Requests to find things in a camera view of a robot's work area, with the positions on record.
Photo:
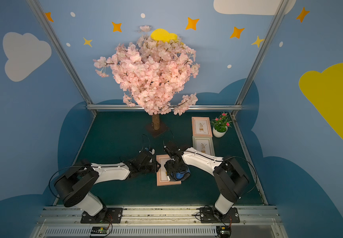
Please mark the pink blossom artificial tree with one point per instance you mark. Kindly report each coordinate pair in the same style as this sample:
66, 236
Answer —
151, 72

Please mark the controller board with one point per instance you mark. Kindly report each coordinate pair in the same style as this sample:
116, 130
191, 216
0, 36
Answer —
223, 232
99, 232

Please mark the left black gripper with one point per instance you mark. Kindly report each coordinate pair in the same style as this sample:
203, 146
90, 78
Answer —
153, 162

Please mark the green picture frame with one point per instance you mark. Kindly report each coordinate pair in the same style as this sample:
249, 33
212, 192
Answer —
204, 144

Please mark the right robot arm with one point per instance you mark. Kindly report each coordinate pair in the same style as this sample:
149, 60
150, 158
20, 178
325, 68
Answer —
230, 177

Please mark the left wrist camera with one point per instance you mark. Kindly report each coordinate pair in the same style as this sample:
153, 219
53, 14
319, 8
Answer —
151, 150

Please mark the left controller board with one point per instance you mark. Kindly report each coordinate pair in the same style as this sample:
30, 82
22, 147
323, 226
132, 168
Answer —
99, 232

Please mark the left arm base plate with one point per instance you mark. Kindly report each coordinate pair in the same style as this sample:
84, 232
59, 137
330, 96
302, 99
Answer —
112, 214

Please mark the pink picture frame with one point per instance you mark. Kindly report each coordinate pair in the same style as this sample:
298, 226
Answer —
162, 177
201, 126

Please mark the right controller board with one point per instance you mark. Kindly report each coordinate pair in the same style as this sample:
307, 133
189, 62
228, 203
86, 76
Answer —
223, 232

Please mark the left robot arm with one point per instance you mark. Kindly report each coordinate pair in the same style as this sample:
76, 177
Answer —
74, 186

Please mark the white pot with flowers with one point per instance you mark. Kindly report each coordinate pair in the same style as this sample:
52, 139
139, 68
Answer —
221, 124

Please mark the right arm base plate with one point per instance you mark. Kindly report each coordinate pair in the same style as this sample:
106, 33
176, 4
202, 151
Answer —
208, 214

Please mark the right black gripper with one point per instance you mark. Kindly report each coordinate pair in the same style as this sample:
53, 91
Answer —
171, 162

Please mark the aluminium front rail assembly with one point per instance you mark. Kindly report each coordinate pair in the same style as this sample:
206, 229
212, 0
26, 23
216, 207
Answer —
160, 221

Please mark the blue and grey cloth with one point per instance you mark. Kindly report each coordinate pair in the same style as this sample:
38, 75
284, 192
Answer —
177, 171

